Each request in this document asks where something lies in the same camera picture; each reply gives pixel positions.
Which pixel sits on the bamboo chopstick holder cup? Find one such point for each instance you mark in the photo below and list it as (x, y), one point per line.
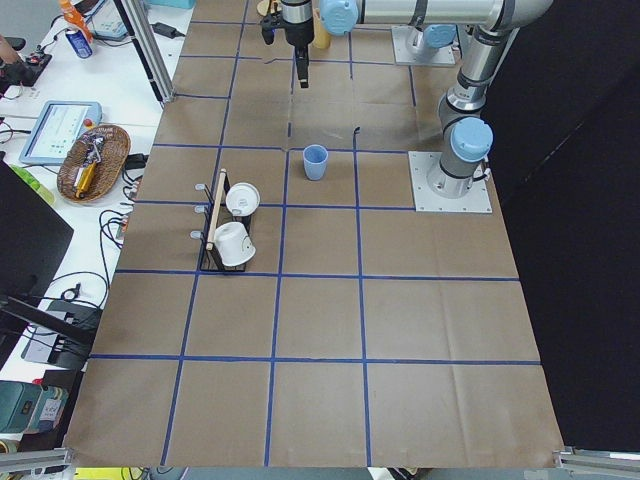
(322, 39)

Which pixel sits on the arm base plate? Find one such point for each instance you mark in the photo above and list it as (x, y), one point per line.
(436, 192)
(399, 35)

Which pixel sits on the light blue plastic cup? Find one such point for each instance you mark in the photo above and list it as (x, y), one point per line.
(315, 160)

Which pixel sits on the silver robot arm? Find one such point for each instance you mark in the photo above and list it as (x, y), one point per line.
(431, 45)
(467, 139)

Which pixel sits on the oval wicker basket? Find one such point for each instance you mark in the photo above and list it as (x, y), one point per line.
(93, 163)

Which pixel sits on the black power adapter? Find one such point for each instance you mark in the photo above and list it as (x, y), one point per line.
(166, 30)

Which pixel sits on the white mug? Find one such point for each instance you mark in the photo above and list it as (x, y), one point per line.
(242, 199)
(234, 244)

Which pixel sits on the black wire cup rack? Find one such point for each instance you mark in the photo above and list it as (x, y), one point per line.
(215, 214)

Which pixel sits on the aluminium frame post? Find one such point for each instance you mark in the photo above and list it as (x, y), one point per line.
(134, 18)

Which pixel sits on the black docking hub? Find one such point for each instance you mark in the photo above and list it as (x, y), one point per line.
(57, 351)

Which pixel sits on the blue teach pendant tablet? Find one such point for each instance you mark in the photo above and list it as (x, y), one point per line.
(59, 125)

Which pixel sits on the white mug far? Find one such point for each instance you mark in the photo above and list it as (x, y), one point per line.
(242, 199)

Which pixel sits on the white mug near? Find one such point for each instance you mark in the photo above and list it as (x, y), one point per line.
(234, 244)

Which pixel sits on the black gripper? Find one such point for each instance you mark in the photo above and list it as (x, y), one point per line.
(298, 26)

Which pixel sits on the black monitor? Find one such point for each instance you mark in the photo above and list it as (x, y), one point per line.
(34, 240)

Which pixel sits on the orange drink bottle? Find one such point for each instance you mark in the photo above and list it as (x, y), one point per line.
(75, 18)

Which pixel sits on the blue drink can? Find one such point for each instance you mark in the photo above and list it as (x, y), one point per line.
(78, 42)

